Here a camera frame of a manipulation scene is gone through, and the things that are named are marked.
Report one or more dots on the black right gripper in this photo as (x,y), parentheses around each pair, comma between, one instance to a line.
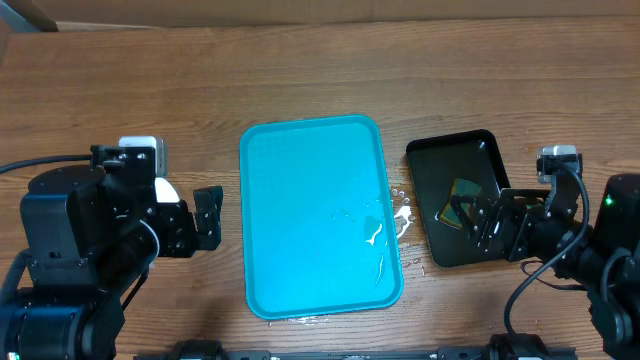
(520,219)

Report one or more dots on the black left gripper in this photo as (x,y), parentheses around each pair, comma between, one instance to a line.
(183,243)

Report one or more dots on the yellow-green sponge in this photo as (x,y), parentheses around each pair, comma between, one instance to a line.
(460,187)

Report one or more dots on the white plate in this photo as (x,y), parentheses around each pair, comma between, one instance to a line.
(165,193)

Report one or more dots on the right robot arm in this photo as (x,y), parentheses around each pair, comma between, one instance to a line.
(601,260)

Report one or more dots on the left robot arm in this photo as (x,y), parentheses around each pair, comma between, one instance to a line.
(93,233)

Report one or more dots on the black water tray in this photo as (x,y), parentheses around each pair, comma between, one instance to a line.
(469,162)

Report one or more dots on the teal plastic tray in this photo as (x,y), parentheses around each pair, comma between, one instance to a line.
(318,226)

